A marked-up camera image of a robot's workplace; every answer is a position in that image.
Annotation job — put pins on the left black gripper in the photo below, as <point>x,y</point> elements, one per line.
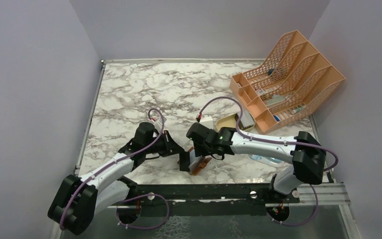
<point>171,147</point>

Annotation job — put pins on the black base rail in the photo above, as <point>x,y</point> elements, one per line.
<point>193,200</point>

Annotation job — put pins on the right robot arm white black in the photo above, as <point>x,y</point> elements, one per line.
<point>305,156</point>

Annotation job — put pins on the brown leather card holder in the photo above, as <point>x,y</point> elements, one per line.
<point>197,163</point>

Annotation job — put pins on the black credit card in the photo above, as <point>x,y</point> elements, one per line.
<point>185,160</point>

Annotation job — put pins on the beige oval tray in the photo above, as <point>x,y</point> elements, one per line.
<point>229,121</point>

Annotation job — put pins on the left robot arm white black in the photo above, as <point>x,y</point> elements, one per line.
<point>79,198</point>

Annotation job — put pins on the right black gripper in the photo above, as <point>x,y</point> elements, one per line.
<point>199,151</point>

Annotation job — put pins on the orange plastic file organizer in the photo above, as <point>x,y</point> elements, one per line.
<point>291,84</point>

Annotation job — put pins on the stack of credit cards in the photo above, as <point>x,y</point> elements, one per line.
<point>247,121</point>

